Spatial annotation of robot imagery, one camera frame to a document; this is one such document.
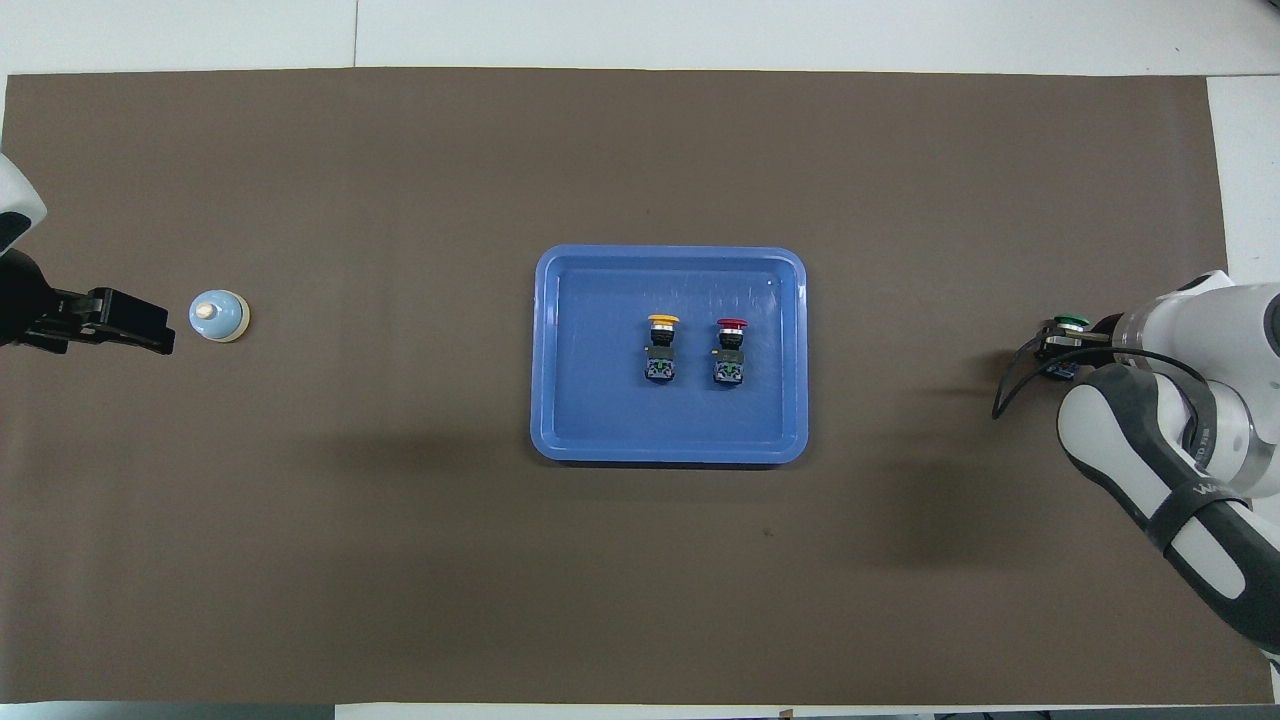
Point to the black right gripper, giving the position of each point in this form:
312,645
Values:
1105,328

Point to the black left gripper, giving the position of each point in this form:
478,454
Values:
30,300

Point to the green push button switch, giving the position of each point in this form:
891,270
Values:
1073,321

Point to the light blue call bell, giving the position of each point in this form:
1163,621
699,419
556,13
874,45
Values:
222,318

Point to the red push button switch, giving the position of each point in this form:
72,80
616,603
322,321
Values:
730,365

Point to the yellow push button switch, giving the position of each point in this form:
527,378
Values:
660,365

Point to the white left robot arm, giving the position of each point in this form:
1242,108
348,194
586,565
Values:
15,200

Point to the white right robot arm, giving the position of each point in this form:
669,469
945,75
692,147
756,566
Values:
1200,330

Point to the blue plastic tray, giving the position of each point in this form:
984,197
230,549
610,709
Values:
600,400

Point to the brown paper table mat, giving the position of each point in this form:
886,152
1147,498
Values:
400,560

